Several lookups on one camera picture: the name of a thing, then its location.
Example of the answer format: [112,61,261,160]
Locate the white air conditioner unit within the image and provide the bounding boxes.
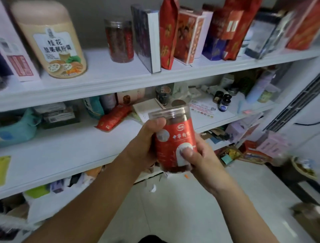
[262,58,320,161]

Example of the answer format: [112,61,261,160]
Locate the red snack packet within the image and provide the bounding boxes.
[95,104,132,132]

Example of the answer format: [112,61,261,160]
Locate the light blue fabric bag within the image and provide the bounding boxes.
[0,108,42,148]

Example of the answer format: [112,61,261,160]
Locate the person's left forearm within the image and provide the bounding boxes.
[24,153,148,243]

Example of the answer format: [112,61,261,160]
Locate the red label clear plastic jar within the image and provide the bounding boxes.
[148,105,198,174]

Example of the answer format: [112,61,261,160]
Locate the teal patterned bag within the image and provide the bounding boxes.
[84,96,105,120]

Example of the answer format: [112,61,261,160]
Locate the person's right hand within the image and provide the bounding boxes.
[179,133,233,196]

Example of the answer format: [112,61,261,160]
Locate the black and white box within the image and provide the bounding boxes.
[244,10,294,60]

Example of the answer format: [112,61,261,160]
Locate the white sticker sheet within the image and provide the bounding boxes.
[189,99,217,119]

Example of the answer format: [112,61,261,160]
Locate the blue purple box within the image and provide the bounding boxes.
[201,35,228,61]

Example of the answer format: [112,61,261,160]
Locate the dark printed cup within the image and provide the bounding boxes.
[155,85,172,106]

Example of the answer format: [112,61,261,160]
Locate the large red box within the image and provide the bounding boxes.
[285,0,320,51]

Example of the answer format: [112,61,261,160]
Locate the person's left hand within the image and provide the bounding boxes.
[122,117,167,172]

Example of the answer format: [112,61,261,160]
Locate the white shelf unit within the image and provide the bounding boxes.
[0,45,320,226]

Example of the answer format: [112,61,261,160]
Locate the pink box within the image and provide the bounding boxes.
[256,130,293,159]

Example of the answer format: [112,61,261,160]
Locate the red foil bag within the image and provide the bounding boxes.
[159,0,180,70]

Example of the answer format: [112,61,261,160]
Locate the open white notebook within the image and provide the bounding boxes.
[132,98,165,124]

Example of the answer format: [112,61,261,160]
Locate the clear jar of red berries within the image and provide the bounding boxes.
[104,18,135,63]

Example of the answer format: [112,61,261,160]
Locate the white box with red label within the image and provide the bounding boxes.
[0,0,42,83]

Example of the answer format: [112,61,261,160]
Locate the large beige canister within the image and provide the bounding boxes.
[10,0,87,79]

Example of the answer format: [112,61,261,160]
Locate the yellow green packet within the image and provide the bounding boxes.
[0,156,12,187]

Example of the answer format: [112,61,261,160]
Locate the red and white box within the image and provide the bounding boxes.
[174,7,213,66]

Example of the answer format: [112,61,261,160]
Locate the red flat box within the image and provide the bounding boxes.
[237,140,273,165]

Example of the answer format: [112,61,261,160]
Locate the person's right forearm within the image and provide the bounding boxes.
[211,181,280,243]

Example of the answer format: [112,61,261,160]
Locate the clear box of dark items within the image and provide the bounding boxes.
[34,102,81,130]

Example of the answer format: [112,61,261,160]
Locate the dark purple white box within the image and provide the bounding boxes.
[130,4,162,74]

